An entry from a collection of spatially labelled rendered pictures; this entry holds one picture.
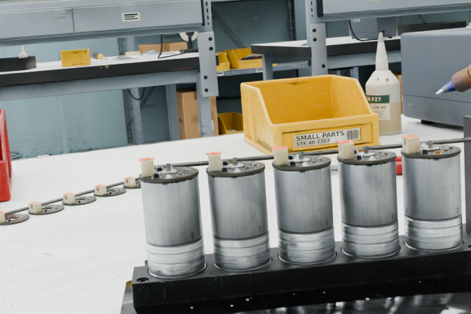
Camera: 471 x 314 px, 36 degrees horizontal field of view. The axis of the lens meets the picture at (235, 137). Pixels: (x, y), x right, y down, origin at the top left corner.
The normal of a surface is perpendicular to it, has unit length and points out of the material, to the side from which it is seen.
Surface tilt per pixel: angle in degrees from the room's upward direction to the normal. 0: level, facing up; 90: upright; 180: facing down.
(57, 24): 90
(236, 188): 90
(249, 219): 90
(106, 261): 0
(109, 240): 0
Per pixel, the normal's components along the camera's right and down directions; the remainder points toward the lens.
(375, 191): 0.04, 0.15
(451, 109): -0.94, 0.12
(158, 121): 0.29, 0.13
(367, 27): -0.81, 0.15
